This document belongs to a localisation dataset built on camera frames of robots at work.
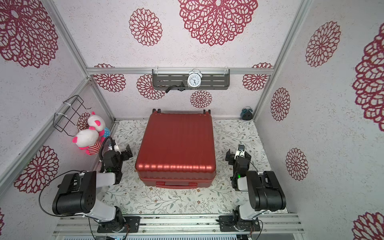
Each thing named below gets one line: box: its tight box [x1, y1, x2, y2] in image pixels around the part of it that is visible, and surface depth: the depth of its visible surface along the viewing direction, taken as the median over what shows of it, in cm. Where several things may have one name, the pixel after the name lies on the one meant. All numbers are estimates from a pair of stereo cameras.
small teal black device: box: [240, 106, 253, 121], surface depth 120 cm
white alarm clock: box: [187, 68, 203, 88], surface depth 92 cm
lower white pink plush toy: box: [72, 129, 102, 156], surface depth 87 cm
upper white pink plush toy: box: [87, 111, 111, 144], surface depth 95 cm
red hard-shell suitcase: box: [135, 108, 216, 189], surface depth 79 cm
